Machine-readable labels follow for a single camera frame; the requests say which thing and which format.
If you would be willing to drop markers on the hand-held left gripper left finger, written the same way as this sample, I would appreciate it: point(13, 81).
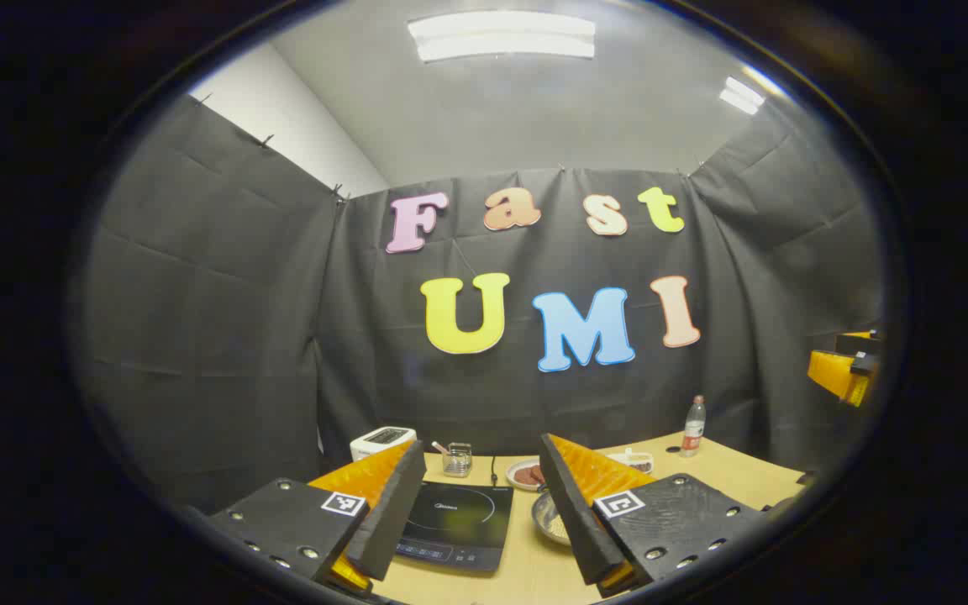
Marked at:
point(387, 512)

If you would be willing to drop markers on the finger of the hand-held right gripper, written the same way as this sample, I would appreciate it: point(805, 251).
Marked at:
point(833, 370)

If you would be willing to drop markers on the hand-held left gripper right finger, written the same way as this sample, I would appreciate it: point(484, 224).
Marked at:
point(572, 512)

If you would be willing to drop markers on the pile of soybeans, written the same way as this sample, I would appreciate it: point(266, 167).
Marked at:
point(562, 528)

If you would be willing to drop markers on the black induction cooktop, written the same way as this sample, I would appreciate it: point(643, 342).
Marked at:
point(459, 521)

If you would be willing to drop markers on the brown meat patty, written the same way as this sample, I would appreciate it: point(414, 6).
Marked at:
point(538, 474)
point(523, 477)

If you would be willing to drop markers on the round white plate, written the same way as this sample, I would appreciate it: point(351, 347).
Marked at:
point(518, 481)

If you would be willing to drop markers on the white toaster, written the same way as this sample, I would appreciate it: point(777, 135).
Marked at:
point(379, 439)

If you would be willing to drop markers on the white divided dish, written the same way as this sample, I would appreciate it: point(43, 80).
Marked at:
point(639, 458)

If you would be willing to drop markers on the clear bottle with red label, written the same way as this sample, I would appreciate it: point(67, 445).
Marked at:
point(692, 428)

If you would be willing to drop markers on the black backdrop cloth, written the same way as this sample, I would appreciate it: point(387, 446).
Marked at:
point(282, 336)

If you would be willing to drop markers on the small ceiling light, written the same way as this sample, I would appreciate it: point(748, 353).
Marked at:
point(742, 95)

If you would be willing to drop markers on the long ceiling light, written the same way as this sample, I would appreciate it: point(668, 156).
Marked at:
point(501, 35)

